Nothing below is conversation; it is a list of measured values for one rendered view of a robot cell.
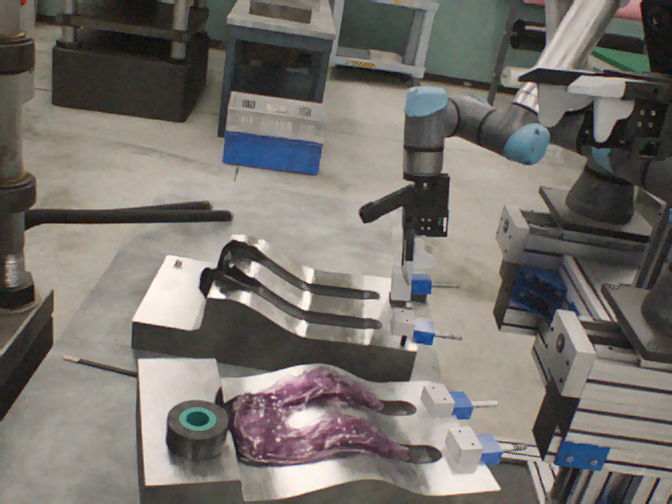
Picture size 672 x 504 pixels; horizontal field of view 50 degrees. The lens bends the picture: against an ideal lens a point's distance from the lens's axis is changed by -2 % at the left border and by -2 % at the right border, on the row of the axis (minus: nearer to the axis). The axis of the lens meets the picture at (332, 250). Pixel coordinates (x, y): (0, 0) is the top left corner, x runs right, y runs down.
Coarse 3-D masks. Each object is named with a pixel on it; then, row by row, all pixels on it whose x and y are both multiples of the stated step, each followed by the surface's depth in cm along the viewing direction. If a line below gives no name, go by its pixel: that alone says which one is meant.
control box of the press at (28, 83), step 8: (24, 0) 143; (32, 0) 150; (24, 8) 147; (32, 8) 151; (24, 16) 148; (32, 16) 152; (24, 24) 149; (32, 24) 152; (32, 32) 153; (24, 72) 153; (32, 72) 156; (24, 80) 153; (32, 80) 157; (24, 88) 154; (32, 88) 158; (24, 96) 155; (32, 96) 159
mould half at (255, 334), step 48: (240, 240) 145; (192, 288) 140; (240, 288) 128; (288, 288) 138; (384, 288) 146; (144, 336) 128; (192, 336) 128; (240, 336) 127; (288, 336) 127; (336, 336) 128; (384, 336) 130
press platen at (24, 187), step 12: (0, 180) 125; (12, 180) 126; (24, 180) 128; (36, 180) 130; (0, 192) 123; (12, 192) 125; (24, 192) 127; (0, 204) 124; (12, 204) 126; (24, 204) 128
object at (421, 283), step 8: (392, 272) 141; (400, 272) 140; (392, 280) 140; (400, 280) 139; (416, 280) 140; (424, 280) 140; (392, 288) 140; (400, 288) 140; (408, 288) 140; (416, 288) 140; (424, 288) 140; (392, 296) 140; (400, 296) 140; (408, 296) 140
